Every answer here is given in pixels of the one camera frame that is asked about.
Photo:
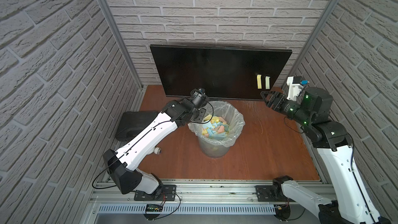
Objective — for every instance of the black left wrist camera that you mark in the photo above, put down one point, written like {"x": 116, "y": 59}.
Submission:
{"x": 198, "y": 97}

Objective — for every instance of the pile of discarded sticky notes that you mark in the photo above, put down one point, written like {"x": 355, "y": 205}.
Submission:
{"x": 215, "y": 128}

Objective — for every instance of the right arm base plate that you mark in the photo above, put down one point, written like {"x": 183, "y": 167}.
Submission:
{"x": 266, "y": 193}

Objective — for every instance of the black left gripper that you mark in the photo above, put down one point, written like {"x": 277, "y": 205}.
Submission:
{"x": 200, "y": 112}

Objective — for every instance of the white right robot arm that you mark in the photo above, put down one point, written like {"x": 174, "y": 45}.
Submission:
{"x": 336, "y": 148}

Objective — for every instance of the aluminium right corner post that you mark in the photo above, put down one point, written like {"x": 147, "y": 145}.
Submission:
{"x": 314, "y": 34}

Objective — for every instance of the white ventilation grille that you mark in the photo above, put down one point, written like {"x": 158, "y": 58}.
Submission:
{"x": 186, "y": 208}

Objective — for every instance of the aluminium corner post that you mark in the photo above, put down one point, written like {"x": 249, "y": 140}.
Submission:
{"x": 314, "y": 34}
{"x": 104, "y": 6}

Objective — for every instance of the aluminium left corner post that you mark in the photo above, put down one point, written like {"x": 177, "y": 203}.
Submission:
{"x": 104, "y": 6}

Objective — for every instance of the black plastic case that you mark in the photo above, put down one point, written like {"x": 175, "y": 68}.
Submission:
{"x": 133, "y": 123}

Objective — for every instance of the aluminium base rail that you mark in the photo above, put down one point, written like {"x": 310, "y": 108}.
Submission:
{"x": 191, "y": 191}

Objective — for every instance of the black flat monitor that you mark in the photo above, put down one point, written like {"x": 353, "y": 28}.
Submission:
{"x": 224, "y": 72}

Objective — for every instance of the green sticky note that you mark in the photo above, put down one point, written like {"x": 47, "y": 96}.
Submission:
{"x": 267, "y": 83}

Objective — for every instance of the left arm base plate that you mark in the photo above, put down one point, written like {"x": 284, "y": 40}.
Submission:
{"x": 162, "y": 193}

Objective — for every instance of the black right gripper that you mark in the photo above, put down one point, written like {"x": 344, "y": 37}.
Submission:
{"x": 273, "y": 98}

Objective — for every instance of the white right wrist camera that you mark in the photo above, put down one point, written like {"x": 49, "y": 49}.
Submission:
{"x": 296, "y": 85}

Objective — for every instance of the small green circuit board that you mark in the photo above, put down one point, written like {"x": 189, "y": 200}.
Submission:
{"x": 153, "y": 208}

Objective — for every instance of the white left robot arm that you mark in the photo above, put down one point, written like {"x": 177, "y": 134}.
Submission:
{"x": 122, "y": 164}

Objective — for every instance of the yellow sticky note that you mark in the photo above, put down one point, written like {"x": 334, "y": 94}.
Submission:
{"x": 259, "y": 81}

